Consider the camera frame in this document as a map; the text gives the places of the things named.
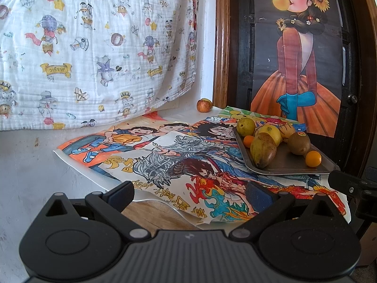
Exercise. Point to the small yellow orange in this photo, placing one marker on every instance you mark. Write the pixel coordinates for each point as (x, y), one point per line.
(313, 158)

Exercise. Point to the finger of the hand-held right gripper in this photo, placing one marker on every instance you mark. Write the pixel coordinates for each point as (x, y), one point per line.
(353, 184)

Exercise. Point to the small yellow mango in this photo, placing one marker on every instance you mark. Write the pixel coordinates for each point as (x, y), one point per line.
(206, 99)

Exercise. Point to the wall poster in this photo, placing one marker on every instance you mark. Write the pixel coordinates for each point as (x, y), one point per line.
(297, 64)

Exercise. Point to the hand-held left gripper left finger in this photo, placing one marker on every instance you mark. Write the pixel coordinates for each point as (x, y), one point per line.
(122, 196)

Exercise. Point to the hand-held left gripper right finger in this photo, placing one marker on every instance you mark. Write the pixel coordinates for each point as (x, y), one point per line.
(260, 197)

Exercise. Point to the yellow lemon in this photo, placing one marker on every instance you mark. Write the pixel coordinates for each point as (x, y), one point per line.
(272, 134)

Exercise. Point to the wooden door frame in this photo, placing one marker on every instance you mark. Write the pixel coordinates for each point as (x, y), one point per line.
(222, 50)

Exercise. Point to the metal tray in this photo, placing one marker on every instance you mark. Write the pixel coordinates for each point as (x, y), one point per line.
(288, 165)

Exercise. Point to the brown kiwi with sticker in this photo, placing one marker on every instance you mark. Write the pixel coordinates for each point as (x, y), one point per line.
(299, 143)

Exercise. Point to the striped beige fruit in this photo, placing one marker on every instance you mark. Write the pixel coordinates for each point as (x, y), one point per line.
(287, 132)

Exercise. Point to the red apple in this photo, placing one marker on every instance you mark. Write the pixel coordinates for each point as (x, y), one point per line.
(204, 106)

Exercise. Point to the red flame drawing sheet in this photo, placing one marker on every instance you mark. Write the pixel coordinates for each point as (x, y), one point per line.
(176, 165)

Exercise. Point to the black door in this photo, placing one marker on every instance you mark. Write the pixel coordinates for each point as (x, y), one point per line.
(241, 64)

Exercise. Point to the orange anime drawing sheet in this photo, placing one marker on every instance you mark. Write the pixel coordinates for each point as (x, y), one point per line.
(123, 138)

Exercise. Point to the white printed blanket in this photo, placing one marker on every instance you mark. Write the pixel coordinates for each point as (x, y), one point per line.
(88, 50)

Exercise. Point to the brownish green pear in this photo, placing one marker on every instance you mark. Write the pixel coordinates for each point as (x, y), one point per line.
(262, 153)

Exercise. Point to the yellow green pear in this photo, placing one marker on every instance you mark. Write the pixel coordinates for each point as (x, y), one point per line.
(246, 126)

